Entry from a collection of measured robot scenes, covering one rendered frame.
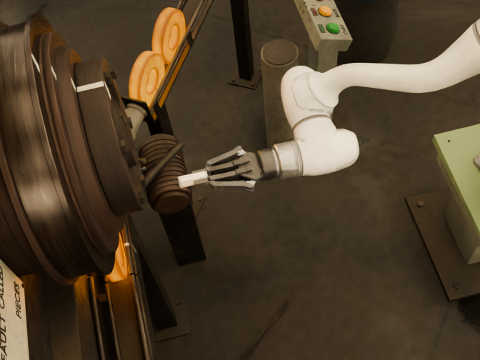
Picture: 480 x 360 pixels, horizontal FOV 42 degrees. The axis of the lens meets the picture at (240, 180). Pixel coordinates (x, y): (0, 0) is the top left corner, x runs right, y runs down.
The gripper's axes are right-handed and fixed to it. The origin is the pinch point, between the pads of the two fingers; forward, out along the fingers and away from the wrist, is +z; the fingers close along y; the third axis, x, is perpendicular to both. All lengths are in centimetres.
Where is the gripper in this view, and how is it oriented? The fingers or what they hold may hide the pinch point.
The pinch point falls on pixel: (193, 179)
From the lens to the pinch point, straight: 152.2
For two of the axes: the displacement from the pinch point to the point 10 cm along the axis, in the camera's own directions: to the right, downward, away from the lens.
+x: 0.0, -5.4, -8.4
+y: -2.4, -8.2, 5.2
